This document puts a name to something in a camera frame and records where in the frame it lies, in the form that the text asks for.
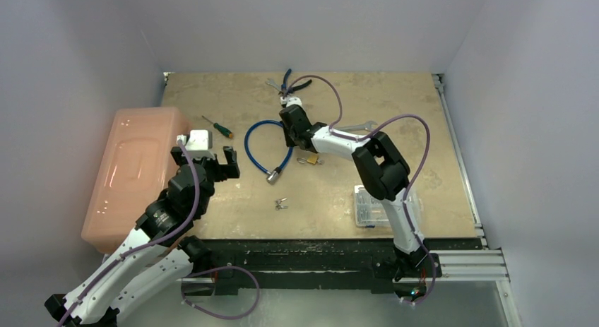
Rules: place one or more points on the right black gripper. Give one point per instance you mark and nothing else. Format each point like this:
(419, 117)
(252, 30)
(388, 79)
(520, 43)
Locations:
(289, 111)

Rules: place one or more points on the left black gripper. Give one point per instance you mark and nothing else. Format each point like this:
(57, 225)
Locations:
(229, 155)

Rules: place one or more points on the brass padlock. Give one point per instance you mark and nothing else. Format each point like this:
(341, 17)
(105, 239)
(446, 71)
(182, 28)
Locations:
(312, 159)

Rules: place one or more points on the pair of silver keys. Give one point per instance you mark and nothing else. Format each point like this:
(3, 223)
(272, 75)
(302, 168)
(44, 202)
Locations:
(280, 204)

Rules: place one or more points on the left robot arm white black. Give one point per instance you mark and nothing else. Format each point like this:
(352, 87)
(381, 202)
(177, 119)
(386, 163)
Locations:
(157, 250)

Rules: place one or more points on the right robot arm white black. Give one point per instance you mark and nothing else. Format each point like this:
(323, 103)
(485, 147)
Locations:
(383, 171)

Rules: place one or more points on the small silver wrench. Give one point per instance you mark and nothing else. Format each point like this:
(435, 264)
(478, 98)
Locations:
(278, 87)

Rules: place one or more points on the large silver open wrench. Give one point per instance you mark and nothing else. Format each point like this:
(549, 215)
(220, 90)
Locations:
(366, 126)

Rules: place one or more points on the pink plastic storage box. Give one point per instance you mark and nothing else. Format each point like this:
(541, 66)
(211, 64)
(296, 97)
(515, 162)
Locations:
(135, 168)

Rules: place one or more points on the clear plastic screw box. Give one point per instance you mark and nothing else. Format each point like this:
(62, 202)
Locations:
(369, 212)

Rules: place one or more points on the green handled screwdriver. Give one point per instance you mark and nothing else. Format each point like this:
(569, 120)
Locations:
(223, 130)

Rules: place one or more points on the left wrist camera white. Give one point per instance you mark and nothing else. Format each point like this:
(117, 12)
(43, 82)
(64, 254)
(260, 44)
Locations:
(198, 143)

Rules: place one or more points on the blue handled pliers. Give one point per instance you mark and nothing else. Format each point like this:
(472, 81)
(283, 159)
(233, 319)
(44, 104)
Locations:
(287, 88)

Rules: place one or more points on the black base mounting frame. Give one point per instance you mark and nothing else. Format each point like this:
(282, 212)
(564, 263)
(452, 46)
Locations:
(304, 264)

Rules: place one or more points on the aluminium rail frame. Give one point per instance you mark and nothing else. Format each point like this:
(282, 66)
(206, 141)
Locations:
(438, 81)

